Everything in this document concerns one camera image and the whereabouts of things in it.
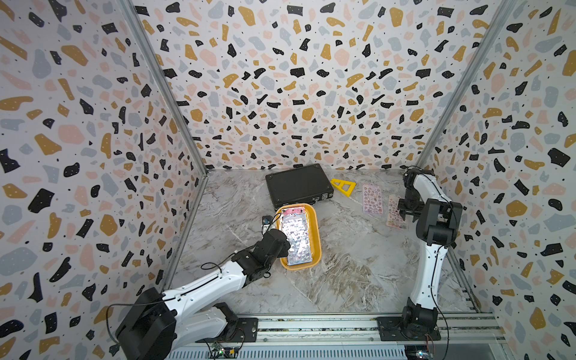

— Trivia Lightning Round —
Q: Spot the yellow triangle ruler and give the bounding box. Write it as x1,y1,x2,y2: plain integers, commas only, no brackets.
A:
330,178,356,197

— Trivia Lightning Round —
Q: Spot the pink sticker sheet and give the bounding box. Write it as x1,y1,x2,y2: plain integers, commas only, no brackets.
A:
362,184,383,215
386,194,407,229

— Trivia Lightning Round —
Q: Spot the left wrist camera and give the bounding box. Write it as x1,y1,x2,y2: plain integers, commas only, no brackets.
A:
261,215,273,235

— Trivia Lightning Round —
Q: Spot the holographic sticker sheet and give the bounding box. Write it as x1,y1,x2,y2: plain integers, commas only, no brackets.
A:
280,206,313,266

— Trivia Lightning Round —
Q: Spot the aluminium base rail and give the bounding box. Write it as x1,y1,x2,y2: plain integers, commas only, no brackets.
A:
150,313,513,359

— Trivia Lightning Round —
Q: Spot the black briefcase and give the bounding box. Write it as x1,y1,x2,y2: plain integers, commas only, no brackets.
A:
265,164,334,210

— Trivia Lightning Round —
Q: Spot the yellow storage tray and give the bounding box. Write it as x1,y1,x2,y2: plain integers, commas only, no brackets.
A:
274,203,322,271

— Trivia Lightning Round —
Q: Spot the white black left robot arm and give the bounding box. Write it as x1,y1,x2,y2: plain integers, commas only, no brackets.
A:
114,229,290,359

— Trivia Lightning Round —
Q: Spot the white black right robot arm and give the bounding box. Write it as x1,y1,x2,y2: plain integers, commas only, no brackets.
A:
397,166,464,340

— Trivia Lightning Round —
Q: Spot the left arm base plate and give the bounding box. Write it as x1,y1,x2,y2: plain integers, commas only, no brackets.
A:
204,317,259,343

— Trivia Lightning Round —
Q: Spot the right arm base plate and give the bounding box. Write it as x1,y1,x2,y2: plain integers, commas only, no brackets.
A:
376,316,441,341

